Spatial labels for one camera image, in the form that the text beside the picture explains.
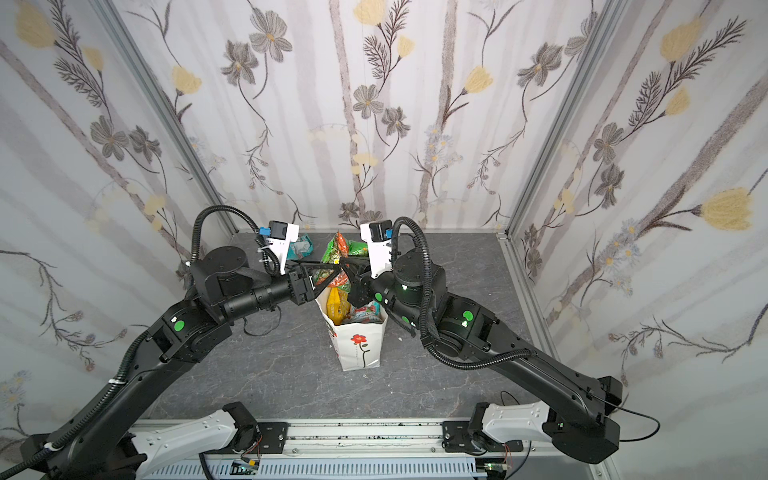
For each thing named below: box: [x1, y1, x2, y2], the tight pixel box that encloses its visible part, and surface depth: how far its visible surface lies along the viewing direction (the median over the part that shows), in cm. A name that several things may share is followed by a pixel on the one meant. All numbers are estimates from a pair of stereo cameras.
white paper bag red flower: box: [315, 287, 388, 372], surface depth 73 cm
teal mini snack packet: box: [347, 300, 383, 323], surface depth 83 cm
